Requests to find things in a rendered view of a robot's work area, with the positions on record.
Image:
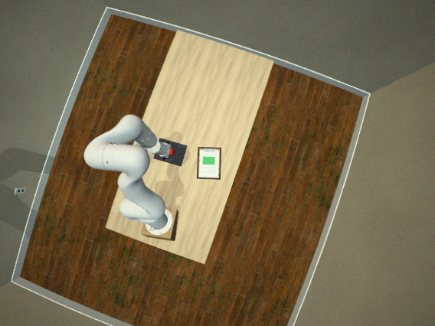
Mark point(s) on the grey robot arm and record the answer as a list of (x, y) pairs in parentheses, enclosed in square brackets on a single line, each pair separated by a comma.
[(110, 152)]

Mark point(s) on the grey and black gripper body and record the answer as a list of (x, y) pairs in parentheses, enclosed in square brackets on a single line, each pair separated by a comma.
[(167, 153)]

